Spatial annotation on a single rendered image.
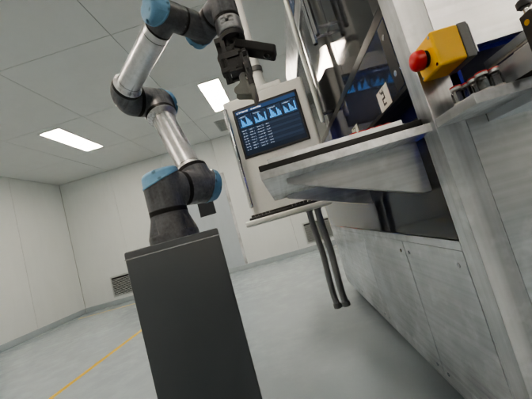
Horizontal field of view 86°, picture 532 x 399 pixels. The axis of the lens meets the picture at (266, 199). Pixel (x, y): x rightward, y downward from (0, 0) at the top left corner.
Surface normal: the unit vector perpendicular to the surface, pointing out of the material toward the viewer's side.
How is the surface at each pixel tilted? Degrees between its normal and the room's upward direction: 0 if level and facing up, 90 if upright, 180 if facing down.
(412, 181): 90
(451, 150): 90
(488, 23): 90
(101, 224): 90
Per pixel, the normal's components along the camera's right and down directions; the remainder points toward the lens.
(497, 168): -0.07, -0.07
